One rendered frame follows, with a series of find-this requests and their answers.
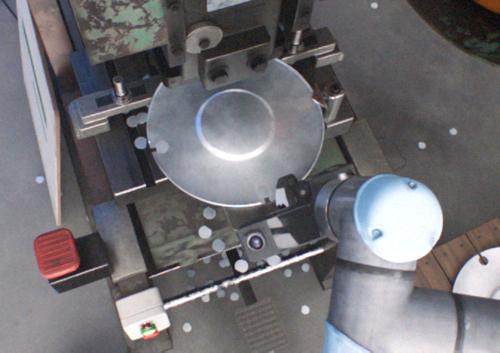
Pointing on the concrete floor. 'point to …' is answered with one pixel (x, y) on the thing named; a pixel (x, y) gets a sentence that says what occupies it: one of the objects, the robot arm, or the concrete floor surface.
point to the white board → (40, 97)
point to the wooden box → (456, 256)
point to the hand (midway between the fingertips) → (279, 205)
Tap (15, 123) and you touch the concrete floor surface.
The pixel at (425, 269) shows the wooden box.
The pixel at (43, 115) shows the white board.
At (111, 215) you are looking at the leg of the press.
